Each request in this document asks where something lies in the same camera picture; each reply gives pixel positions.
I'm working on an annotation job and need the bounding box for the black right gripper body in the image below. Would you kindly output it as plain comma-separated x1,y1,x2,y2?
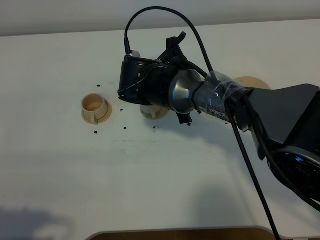
117,32,198,124

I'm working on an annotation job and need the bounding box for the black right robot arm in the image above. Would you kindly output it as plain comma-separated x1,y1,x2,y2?
118,32,320,209

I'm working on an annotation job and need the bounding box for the beige teapot saucer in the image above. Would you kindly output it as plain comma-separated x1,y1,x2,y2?
235,76,271,90

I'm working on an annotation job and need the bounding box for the beige middle teacup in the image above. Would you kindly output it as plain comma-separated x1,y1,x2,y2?
139,105,161,119

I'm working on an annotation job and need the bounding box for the beige teacup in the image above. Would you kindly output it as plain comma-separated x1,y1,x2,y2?
81,92,107,125
139,105,161,119

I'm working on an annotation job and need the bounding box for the beige middle cup saucer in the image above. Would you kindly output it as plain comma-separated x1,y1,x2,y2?
145,107,169,120

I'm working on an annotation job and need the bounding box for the beige cup saucer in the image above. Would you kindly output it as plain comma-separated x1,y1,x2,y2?
145,107,169,120
81,97,114,125

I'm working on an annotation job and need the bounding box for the beige left cup saucer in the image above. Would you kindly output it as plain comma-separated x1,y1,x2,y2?
81,97,114,125

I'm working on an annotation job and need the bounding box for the beige left teacup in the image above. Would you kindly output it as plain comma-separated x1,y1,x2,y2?
81,92,107,125

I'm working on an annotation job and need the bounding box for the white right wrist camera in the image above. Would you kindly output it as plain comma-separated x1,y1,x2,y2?
127,50,141,58

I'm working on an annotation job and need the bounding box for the black right camera cable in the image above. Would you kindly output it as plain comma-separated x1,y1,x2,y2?
124,6,282,240

